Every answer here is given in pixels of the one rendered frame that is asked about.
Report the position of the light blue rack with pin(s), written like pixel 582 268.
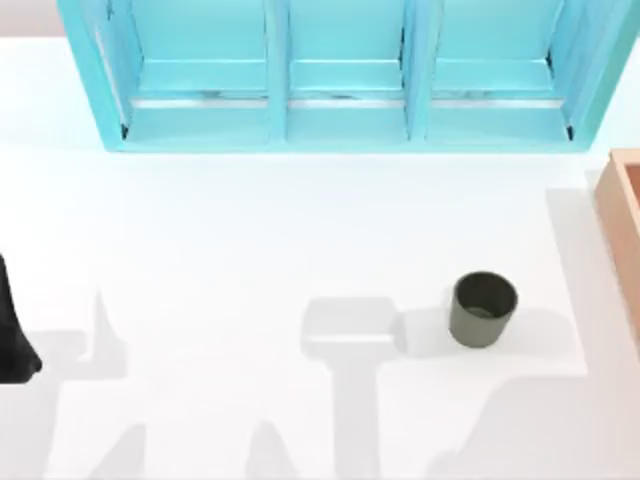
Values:
pixel 345 125

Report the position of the dark grey plant pot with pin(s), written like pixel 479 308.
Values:
pixel 477 327

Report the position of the salmon-coloured shallow box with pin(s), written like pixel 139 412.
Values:
pixel 616 220

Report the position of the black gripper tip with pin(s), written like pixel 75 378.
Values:
pixel 12 345

